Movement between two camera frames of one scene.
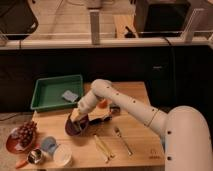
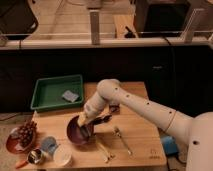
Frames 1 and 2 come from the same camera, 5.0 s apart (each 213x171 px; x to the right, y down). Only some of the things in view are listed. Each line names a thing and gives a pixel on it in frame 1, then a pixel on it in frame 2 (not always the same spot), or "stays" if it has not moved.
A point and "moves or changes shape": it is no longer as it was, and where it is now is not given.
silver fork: (118, 133) stays
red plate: (14, 144) stays
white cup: (63, 155) stays
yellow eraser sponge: (75, 114) → (82, 118)
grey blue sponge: (69, 95) stays
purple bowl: (77, 128) moves or changes shape
